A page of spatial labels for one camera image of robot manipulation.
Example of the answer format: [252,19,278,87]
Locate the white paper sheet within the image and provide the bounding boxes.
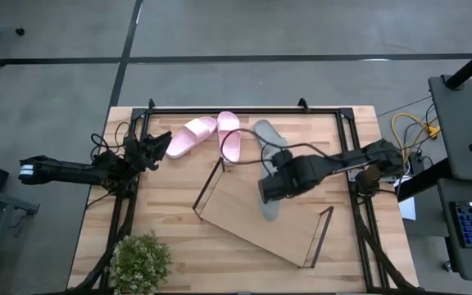
[397,175,418,222]

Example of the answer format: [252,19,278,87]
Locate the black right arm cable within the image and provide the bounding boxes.
[218,128,332,166]

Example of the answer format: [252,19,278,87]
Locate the grey rubber slide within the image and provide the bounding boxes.
[253,119,291,169]
[258,163,282,223]

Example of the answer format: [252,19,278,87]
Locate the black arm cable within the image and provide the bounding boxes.
[90,121,133,163]
[218,128,332,166]

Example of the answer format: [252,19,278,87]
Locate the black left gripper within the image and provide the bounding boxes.
[123,130,174,173]

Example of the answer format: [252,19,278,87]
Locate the black slanted beam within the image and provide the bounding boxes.
[395,157,452,204]

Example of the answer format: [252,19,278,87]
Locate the black slanted pole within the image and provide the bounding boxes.
[443,39,472,90]

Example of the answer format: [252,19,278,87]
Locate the black metal rig frame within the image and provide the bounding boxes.
[74,98,420,295]

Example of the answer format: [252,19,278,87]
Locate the black power adapter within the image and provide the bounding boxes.
[407,151,426,176]

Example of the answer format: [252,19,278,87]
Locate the yellow cable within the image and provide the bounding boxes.
[390,111,442,169]

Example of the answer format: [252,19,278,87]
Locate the small green potted plant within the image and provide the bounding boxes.
[107,231,173,295]

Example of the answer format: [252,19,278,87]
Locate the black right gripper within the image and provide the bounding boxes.
[257,149,302,205]

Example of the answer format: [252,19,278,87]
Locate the pink rubber slide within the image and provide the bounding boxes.
[165,116,218,161]
[216,111,243,166]

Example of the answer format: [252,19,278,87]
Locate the grey cart top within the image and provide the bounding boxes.
[428,75,472,184]

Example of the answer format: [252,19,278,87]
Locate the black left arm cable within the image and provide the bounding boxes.
[90,121,133,163]

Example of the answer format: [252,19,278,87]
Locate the wooden shelf with black frame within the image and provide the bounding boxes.
[192,157,335,270]

